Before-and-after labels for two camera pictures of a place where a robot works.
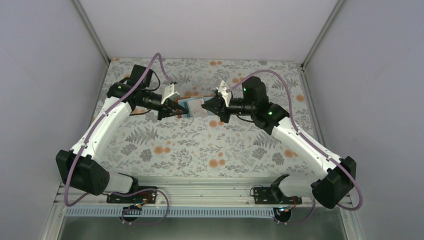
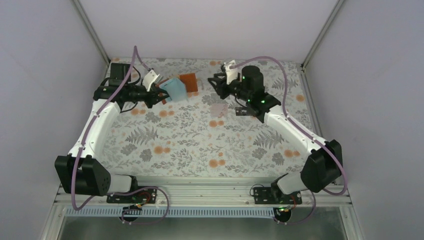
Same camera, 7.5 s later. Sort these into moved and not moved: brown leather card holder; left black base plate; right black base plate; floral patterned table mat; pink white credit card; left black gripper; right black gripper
Moved: brown leather card holder; left black gripper; pink white credit card; right black gripper
Not moved: left black base plate; right black base plate; floral patterned table mat
